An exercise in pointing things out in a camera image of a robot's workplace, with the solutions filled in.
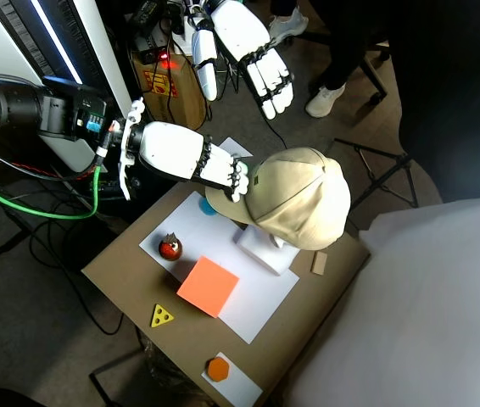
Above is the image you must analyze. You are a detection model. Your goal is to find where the beige baseball cap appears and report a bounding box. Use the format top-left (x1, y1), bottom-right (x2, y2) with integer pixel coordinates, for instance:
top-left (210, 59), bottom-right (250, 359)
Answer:
top-left (204, 147), bottom-right (352, 251)

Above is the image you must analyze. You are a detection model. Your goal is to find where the black power adapter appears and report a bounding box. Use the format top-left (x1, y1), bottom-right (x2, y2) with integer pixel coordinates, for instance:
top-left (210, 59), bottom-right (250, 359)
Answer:
top-left (136, 36), bottom-right (169, 64)

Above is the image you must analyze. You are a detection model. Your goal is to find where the orange octagon block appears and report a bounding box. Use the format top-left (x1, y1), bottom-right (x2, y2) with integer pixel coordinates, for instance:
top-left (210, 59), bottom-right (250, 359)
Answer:
top-left (206, 356), bottom-right (232, 382)

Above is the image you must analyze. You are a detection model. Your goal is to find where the green cable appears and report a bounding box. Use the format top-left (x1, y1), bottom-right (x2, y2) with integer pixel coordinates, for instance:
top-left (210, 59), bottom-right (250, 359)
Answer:
top-left (0, 146), bottom-right (102, 220)

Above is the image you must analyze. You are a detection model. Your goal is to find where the orange square block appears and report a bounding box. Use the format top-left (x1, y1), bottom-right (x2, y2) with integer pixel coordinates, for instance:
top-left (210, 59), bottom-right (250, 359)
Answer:
top-left (176, 255), bottom-right (240, 319)

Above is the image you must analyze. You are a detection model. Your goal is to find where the black curtain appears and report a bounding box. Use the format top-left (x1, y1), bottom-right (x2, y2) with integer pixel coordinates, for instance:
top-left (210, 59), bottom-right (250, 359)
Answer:
top-left (392, 0), bottom-right (480, 204)

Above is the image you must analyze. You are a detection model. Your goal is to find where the blue round disc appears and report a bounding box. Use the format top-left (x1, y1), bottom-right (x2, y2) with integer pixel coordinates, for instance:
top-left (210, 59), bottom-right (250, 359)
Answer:
top-left (198, 195), bottom-right (218, 216)

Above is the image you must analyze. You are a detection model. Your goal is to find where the large white paper sheet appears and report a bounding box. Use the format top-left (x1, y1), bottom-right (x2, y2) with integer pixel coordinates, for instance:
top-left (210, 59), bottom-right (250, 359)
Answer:
top-left (138, 190), bottom-right (301, 345)

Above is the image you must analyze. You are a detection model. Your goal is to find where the black tripod stand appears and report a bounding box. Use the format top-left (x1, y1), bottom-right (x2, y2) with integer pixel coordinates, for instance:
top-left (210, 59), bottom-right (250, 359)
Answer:
top-left (332, 137), bottom-right (420, 209)

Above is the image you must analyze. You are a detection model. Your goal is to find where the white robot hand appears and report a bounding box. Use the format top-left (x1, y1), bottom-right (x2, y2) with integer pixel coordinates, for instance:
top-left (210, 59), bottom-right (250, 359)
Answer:
top-left (137, 120), bottom-right (251, 204)
top-left (191, 0), bottom-right (296, 121)

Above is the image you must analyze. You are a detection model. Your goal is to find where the person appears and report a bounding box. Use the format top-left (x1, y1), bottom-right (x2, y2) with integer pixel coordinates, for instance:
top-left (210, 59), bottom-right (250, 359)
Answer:
top-left (268, 0), bottom-right (393, 120)

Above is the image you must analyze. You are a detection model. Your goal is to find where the yellow triangle cheese toy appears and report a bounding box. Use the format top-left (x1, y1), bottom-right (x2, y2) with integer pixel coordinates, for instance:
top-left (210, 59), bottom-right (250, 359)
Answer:
top-left (150, 303), bottom-right (176, 329)

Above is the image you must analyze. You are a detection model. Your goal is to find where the brown cardboard box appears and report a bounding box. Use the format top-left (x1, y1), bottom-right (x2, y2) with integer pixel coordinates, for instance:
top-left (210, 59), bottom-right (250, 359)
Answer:
top-left (131, 40), bottom-right (208, 131)

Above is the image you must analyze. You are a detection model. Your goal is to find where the white cloth sheet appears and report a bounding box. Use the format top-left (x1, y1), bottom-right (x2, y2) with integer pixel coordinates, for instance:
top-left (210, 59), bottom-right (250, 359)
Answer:
top-left (284, 194), bottom-right (480, 407)

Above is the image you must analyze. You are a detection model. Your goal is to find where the small wooden block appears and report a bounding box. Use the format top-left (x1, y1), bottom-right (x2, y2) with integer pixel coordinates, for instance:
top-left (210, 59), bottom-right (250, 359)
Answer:
top-left (310, 250), bottom-right (329, 276)

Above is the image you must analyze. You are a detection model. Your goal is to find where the white stand block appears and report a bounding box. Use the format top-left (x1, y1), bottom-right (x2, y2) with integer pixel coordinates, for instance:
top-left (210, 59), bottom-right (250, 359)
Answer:
top-left (233, 223), bottom-right (302, 277)

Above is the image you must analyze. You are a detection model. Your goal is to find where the red toy fruit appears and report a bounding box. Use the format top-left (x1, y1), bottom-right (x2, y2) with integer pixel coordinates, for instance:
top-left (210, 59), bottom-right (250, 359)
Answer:
top-left (158, 231), bottom-right (184, 262)

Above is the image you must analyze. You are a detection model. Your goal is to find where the small white paper sheet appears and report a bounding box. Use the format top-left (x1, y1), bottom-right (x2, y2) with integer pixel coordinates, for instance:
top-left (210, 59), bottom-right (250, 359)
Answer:
top-left (200, 351), bottom-right (265, 407)
top-left (217, 136), bottom-right (254, 160)

